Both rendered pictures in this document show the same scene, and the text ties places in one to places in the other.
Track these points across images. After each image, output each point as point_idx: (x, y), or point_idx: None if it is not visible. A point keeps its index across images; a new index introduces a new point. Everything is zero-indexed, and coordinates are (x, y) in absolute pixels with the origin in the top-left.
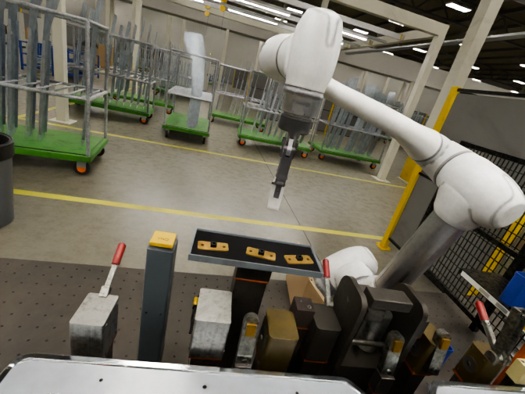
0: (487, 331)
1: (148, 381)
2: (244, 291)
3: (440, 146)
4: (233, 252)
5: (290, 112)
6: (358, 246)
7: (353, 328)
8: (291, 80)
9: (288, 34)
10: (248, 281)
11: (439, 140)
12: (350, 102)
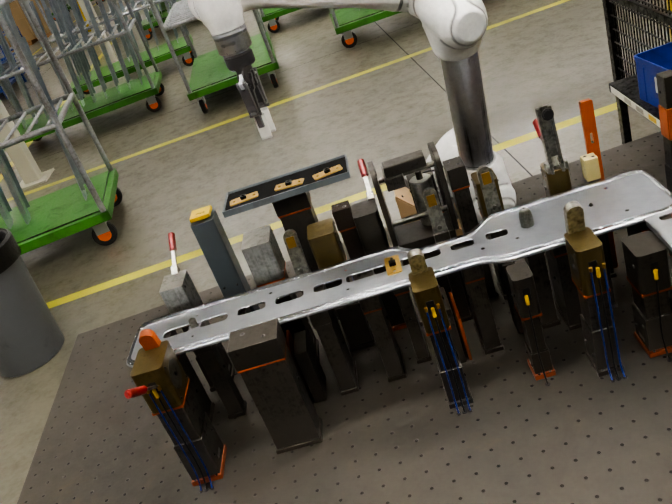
0: None
1: (229, 305)
2: (295, 227)
3: None
4: (262, 195)
5: (225, 55)
6: (452, 128)
7: (379, 202)
8: (211, 32)
9: None
10: (292, 214)
11: None
12: (289, 1)
